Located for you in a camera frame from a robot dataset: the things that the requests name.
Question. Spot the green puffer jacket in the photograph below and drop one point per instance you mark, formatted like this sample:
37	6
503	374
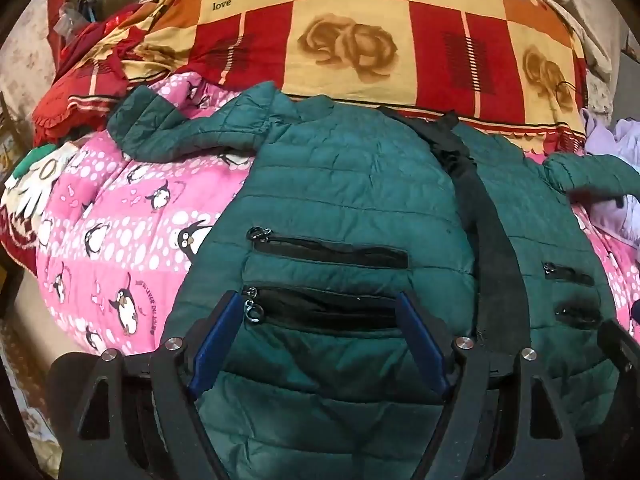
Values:
345	195

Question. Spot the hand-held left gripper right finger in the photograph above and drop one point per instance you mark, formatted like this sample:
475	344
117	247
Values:
424	345

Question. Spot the pink penguin print blanket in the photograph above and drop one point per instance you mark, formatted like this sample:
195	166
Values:
115	240

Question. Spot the grey white cloth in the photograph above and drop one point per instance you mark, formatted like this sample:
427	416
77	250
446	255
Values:
585	5

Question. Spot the red orange floral blanket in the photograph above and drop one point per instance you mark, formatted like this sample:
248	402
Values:
350	35

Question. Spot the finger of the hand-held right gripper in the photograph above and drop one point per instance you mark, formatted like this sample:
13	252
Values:
620	355

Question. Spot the lilac garment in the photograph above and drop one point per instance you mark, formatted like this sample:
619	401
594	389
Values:
617	145

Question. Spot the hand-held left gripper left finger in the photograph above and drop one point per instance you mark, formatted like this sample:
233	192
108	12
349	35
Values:
216	345

